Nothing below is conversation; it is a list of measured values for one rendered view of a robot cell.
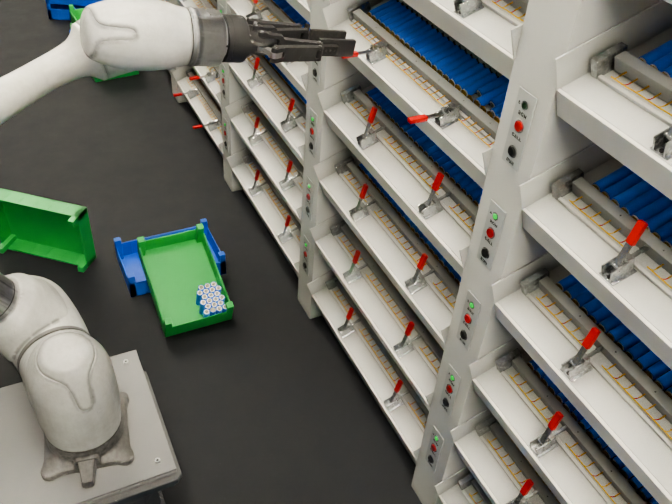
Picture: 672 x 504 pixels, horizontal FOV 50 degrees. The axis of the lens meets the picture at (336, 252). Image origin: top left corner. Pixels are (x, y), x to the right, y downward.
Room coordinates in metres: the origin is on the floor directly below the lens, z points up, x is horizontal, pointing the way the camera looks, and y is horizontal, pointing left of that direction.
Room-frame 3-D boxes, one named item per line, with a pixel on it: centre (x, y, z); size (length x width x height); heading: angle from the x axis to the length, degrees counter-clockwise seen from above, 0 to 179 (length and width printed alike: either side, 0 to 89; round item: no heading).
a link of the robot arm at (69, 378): (0.89, 0.50, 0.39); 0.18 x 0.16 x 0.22; 39
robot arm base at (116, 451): (0.87, 0.48, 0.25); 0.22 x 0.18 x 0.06; 20
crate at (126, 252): (1.70, 0.52, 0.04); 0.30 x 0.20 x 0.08; 119
